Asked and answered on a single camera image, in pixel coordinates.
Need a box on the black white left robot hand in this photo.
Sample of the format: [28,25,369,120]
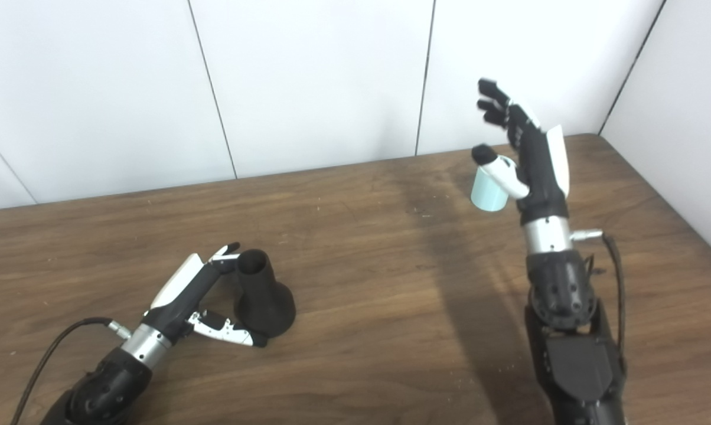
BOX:
[142,242,269,348]

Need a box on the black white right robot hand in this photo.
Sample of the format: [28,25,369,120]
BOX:
[471,78,570,226]

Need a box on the light-blue hose piece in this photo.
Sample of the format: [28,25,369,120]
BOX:
[471,155,518,212]

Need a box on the black flared nozzle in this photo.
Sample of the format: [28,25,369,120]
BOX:
[234,249,297,338]

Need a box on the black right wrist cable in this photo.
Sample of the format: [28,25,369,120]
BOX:
[570,229,627,378]

